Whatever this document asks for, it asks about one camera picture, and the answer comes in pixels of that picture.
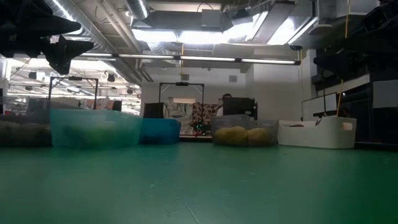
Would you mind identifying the red floral patterned cloth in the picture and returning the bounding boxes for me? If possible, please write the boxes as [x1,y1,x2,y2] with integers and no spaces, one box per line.
[191,101,223,136]

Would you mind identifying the clear plastic bin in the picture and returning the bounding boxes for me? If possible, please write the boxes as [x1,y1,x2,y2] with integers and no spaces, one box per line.
[0,96,85,116]

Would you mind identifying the white patterned cloth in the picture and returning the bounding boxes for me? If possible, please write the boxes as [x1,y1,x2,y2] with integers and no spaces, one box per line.
[163,98,195,135]

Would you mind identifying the long ceiling light strip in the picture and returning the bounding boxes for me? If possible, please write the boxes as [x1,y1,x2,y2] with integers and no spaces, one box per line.
[73,52,302,66]

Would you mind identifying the white board panel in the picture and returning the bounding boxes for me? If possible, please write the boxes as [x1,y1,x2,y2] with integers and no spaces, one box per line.
[301,92,339,122]

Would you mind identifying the black monitor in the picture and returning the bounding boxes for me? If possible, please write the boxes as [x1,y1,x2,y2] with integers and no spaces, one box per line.
[143,102,165,119]
[222,96,259,121]

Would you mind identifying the dark transparent plastic bin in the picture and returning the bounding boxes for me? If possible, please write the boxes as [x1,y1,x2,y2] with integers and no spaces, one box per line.
[210,114,279,147]

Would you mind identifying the teal plastic bin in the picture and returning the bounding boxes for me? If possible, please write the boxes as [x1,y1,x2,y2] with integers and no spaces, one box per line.
[49,108,144,149]

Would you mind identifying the white plastic bin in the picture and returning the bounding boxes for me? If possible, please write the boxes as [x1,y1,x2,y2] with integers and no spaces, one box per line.
[277,116,358,149]

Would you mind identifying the yellow lemon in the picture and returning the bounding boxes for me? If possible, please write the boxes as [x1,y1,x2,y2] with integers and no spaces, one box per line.
[213,126,249,147]
[247,127,274,147]

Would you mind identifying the blue plastic bin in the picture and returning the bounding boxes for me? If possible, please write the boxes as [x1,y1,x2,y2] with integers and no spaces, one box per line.
[138,118,182,146]

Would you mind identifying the person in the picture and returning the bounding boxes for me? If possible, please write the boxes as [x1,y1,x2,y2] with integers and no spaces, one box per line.
[217,93,233,108]

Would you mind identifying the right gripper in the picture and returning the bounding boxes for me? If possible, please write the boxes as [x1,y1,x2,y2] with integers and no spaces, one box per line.
[313,18,398,80]

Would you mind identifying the dark grey plastic bin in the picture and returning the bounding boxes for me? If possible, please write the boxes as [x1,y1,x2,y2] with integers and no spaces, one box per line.
[0,113,52,147]

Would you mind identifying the black metal frame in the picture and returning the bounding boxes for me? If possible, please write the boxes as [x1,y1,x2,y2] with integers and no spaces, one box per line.
[159,82,205,113]
[48,77,100,110]

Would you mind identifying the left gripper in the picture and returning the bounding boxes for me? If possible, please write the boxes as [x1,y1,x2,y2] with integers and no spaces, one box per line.
[0,9,95,75]

